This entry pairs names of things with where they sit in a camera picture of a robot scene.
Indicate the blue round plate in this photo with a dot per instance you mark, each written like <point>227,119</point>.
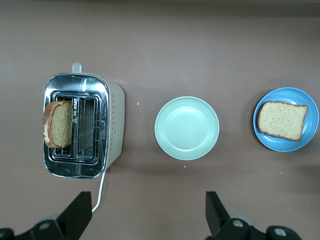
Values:
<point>282,146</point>

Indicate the pale green round plate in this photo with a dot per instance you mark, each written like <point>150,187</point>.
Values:
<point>186,127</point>

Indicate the brown bread slice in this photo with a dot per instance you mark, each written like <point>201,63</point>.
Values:
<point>61,125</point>
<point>282,120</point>

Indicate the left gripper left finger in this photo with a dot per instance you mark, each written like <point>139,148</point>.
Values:
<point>62,225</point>

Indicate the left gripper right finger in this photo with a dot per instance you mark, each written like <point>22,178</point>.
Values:
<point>225,227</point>

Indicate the beige chrome toaster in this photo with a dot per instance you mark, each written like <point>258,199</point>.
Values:
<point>116,125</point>

